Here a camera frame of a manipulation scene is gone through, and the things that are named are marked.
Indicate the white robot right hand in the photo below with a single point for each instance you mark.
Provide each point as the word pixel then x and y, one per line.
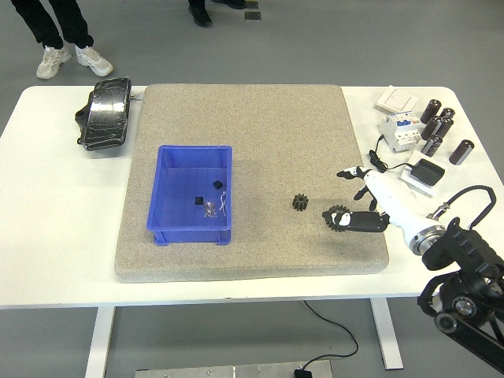
pixel 393 201

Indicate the large black gear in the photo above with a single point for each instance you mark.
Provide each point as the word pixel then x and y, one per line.
pixel 339 208

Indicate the small black gear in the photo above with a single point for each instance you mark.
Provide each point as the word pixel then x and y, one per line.
pixel 300 202

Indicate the blue plastic box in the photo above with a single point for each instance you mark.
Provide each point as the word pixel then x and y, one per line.
pixel 189 236

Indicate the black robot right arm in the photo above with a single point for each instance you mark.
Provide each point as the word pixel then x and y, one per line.
pixel 464 244

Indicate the black power adapter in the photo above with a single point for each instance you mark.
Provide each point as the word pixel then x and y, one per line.
pixel 427 172

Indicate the white circuit breaker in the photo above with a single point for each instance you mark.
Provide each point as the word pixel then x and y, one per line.
pixel 397 134

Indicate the dark cylindrical capacitor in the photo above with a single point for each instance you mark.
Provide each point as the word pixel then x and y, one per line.
pixel 432 145
pixel 461 151
pixel 430 128
pixel 447 113
pixel 445 127
pixel 431 111

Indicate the white table leg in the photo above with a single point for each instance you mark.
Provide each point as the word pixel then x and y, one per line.
pixel 98 346
pixel 388 338

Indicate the grey-brown mat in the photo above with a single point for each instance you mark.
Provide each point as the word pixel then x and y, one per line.
pixel 256 138

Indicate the small bag of screws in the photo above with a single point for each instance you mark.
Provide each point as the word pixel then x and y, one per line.
pixel 209 209

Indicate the black floor plug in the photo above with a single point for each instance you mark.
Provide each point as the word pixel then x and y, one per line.
pixel 302 373

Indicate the metal floor plate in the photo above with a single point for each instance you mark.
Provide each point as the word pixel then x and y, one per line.
pixel 236 372

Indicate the dark floor socket plate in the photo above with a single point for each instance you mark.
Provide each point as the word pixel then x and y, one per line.
pixel 253 15
pixel 252 4

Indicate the black film-wrapped device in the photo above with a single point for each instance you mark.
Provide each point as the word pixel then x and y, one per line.
pixel 104 114

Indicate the white wall switch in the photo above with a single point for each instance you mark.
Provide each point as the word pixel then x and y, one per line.
pixel 395 98

